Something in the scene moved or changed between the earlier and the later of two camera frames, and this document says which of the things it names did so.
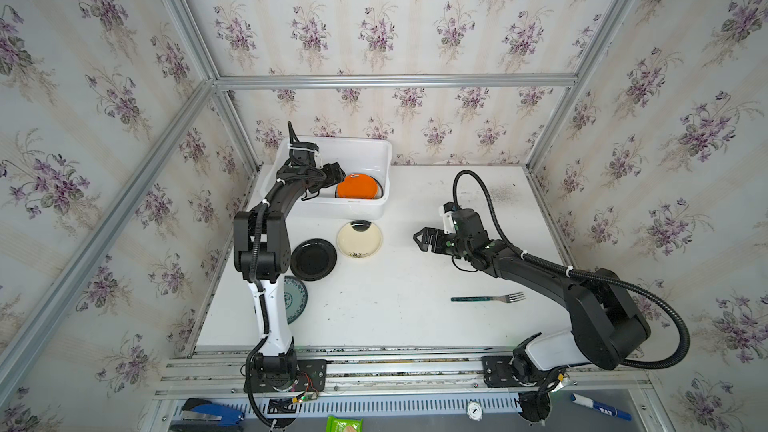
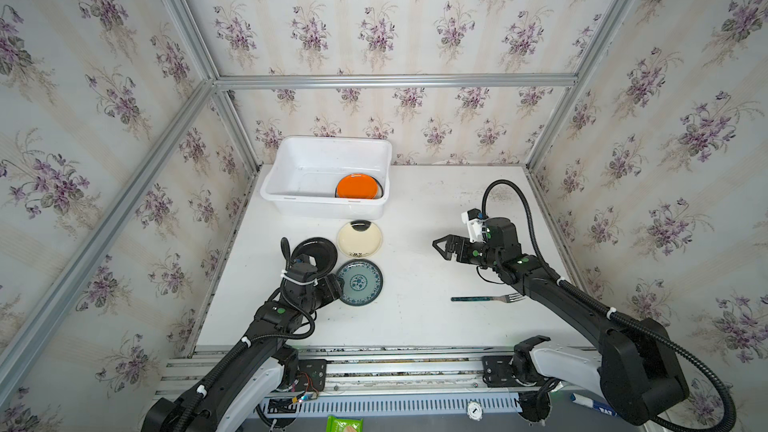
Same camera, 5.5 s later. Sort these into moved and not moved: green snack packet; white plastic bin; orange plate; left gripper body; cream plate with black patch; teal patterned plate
Moved: left gripper body; teal patterned plate
Not moved: cream plate with black patch; orange plate; green snack packet; white plastic bin
